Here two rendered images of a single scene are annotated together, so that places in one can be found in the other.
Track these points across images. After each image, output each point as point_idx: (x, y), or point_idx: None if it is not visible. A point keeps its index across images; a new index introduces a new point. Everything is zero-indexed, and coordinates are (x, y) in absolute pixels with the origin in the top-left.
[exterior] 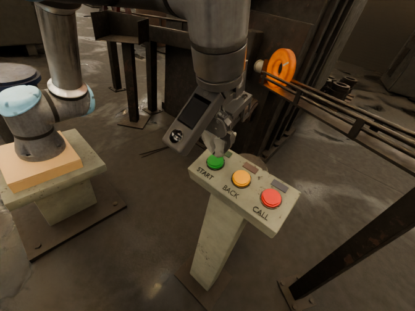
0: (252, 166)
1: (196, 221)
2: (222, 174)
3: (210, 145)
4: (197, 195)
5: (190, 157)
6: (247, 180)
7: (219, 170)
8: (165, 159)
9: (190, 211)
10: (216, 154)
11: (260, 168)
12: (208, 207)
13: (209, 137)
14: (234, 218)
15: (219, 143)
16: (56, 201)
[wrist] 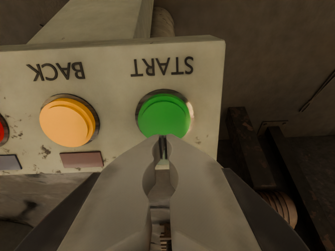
0: (80, 164)
1: (200, 27)
2: (120, 99)
3: (175, 164)
4: (225, 60)
5: (274, 99)
6: (46, 129)
7: (136, 105)
8: (309, 70)
9: (217, 31)
10: (145, 144)
11: (66, 172)
12: (133, 16)
13: (177, 211)
14: (54, 33)
15: (106, 217)
16: None
